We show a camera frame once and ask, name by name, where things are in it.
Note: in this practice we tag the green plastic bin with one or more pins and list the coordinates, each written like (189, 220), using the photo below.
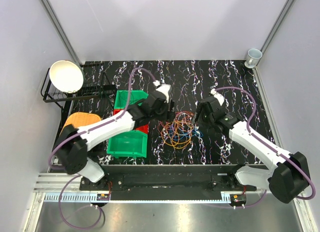
(128, 144)
(121, 98)

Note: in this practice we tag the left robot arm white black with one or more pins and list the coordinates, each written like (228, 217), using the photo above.
(73, 143)

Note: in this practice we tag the far green plastic bin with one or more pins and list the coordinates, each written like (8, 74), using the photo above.
(121, 98)

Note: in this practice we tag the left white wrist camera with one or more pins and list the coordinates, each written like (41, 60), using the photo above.
(165, 89)

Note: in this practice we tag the red plastic bin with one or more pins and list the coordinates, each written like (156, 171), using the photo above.
(144, 128)

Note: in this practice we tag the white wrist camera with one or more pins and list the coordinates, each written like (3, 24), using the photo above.
(165, 89)
(217, 96)

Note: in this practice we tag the black wire dish rack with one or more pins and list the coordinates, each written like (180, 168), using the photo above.
(96, 96)

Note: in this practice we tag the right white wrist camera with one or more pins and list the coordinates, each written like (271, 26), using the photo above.
(217, 96)

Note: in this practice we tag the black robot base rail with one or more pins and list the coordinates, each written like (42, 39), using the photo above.
(167, 183)

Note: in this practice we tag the near green plastic bin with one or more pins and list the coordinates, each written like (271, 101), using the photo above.
(128, 144)

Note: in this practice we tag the white mug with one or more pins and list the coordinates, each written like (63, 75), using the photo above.
(252, 58)

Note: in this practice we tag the white bowl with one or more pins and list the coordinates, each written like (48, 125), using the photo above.
(66, 76)

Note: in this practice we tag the orange woven basket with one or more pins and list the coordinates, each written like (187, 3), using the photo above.
(79, 119)

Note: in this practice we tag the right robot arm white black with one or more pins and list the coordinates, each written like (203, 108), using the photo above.
(286, 174)

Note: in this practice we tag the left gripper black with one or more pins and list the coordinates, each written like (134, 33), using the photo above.
(169, 116)

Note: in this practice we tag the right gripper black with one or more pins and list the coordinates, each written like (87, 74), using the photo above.
(199, 110)

